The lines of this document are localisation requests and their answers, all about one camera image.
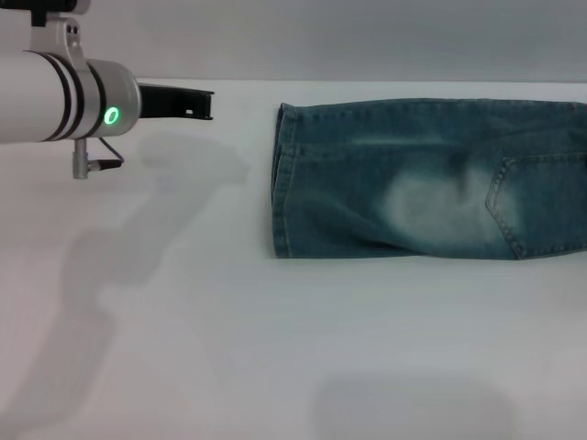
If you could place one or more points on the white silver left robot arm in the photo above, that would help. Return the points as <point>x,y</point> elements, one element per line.
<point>46,96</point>

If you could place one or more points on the silver camera mount bracket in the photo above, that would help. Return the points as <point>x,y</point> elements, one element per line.
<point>69,41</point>

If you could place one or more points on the blue denim shorts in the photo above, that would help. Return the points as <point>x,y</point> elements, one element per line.
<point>413,183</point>

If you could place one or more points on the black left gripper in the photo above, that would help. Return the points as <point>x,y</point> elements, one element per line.
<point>174,102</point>

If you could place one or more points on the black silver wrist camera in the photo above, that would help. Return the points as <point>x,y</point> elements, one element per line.
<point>59,4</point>

